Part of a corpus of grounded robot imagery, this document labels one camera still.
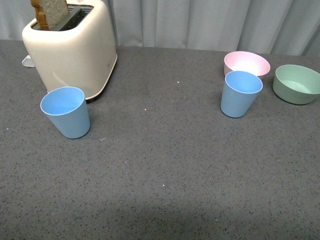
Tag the cream two-slot toaster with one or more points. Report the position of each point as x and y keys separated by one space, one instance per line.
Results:
x=82 y=57

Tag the green bowl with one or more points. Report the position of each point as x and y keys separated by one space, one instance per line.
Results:
x=296 y=84

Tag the grey curtain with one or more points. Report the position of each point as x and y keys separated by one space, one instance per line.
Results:
x=283 y=27

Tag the white power plug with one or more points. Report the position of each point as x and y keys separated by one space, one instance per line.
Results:
x=27 y=62

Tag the blue cup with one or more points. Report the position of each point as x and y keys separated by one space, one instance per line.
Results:
x=240 y=90
x=67 y=109

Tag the brown bread slice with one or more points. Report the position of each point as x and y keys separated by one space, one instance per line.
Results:
x=49 y=13

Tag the pink bowl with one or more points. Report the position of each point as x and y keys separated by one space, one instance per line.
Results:
x=247 y=62

